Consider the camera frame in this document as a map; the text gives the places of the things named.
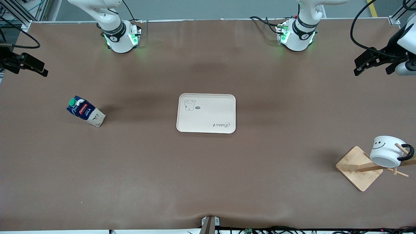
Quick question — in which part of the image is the white smiley cup black handle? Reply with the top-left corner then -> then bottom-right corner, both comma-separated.
370,136 -> 415,168

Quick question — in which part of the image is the wooden cup stand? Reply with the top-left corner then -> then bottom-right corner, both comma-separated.
335,143 -> 416,192

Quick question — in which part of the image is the blue milk carton green cap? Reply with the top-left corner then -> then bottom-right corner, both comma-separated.
67,95 -> 106,127

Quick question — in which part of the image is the cream plastic tray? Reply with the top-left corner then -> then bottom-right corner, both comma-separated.
176,94 -> 236,134

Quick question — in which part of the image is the black base cable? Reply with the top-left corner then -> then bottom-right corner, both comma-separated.
249,16 -> 284,35
122,0 -> 144,24

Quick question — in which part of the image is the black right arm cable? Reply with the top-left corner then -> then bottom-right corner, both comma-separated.
0,19 -> 41,50

